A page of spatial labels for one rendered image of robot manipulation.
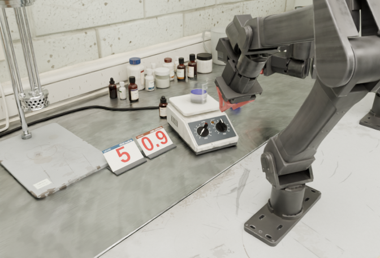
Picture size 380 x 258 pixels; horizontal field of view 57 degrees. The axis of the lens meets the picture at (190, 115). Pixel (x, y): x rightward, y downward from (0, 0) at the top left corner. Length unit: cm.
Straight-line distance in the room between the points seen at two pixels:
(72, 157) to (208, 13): 105
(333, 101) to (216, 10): 130
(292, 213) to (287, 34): 34
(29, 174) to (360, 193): 75
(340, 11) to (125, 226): 52
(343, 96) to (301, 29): 13
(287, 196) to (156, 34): 99
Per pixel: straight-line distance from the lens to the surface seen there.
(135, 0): 142
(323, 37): 51
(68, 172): 88
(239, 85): 79
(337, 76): 49
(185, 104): 98
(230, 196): 79
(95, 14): 132
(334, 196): 84
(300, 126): 61
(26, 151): 100
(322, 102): 55
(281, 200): 71
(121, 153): 89
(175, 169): 86
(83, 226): 74
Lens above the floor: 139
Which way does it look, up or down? 26 degrees down
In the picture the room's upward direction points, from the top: straight up
